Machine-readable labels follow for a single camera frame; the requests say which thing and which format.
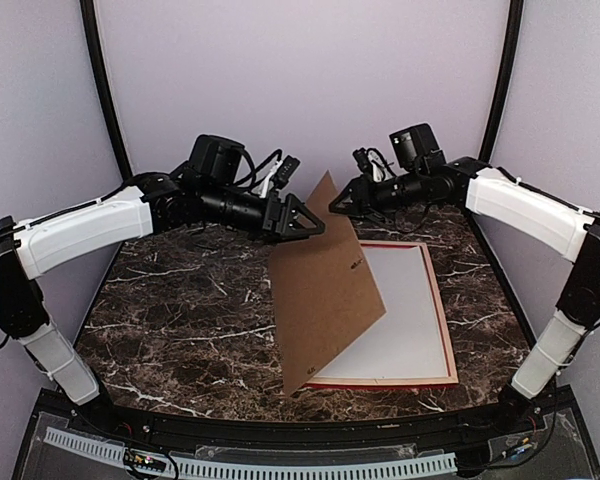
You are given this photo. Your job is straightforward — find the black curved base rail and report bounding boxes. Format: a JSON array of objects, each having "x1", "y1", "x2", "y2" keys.
[{"x1": 29, "y1": 384, "x2": 576, "y2": 456}]

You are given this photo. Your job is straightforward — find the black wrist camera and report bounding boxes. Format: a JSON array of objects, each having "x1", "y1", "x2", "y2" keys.
[
  {"x1": 188, "y1": 134, "x2": 245, "y2": 185},
  {"x1": 389, "y1": 123, "x2": 440, "y2": 171}
]

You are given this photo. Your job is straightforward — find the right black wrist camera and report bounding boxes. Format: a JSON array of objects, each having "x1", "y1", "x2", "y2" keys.
[{"x1": 389, "y1": 123, "x2": 440, "y2": 171}]

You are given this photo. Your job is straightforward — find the landscape photo print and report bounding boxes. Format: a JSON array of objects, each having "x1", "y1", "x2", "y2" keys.
[{"x1": 314, "y1": 245, "x2": 449, "y2": 379}]

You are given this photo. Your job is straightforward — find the white cable duct strip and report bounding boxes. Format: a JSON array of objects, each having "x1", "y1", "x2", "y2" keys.
[{"x1": 43, "y1": 427, "x2": 458, "y2": 479}]

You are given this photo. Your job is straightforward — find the black corner post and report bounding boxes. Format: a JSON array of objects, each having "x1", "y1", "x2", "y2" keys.
[
  {"x1": 478, "y1": 0, "x2": 524, "y2": 163},
  {"x1": 79, "y1": 0, "x2": 133, "y2": 180}
]

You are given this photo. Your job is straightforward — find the right black corner post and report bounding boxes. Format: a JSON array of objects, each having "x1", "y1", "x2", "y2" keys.
[{"x1": 478, "y1": 0, "x2": 524, "y2": 163}]

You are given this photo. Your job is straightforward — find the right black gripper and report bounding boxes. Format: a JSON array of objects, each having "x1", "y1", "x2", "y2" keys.
[{"x1": 330, "y1": 168, "x2": 428, "y2": 224}]

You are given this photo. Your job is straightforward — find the red wooden picture frame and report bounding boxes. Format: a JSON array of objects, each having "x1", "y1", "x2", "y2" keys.
[{"x1": 304, "y1": 239, "x2": 457, "y2": 389}]

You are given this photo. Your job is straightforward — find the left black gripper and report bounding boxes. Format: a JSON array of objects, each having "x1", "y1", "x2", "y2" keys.
[{"x1": 201, "y1": 181, "x2": 327, "y2": 244}]

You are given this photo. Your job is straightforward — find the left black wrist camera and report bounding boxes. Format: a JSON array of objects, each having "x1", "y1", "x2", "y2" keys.
[{"x1": 188, "y1": 134, "x2": 245, "y2": 185}]

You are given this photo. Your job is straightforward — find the left black corner post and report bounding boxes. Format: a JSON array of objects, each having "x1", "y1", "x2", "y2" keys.
[{"x1": 79, "y1": 0, "x2": 133, "y2": 180}]

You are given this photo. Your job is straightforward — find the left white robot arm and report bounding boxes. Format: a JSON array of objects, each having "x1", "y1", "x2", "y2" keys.
[{"x1": 0, "y1": 173, "x2": 325, "y2": 436}]

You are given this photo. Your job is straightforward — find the brown cardboard backing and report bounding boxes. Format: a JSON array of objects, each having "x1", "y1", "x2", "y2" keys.
[{"x1": 269, "y1": 172, "x2": 386, "y2": 396}]

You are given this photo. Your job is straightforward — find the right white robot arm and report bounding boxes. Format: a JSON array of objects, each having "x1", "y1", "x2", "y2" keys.
[{"x1": 329, "y1": 155, "x2": 600, "y2": 434}]

